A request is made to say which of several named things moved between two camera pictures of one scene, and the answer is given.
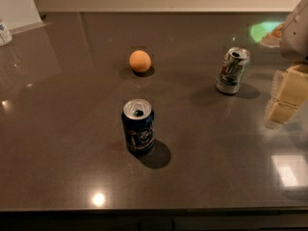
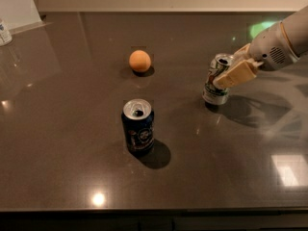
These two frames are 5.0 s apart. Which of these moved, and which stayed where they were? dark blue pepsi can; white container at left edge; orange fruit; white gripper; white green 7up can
Moved: white green 7up can; white gripper
Stayed: orange fruit; dark blue pepsi can; white container at left edge
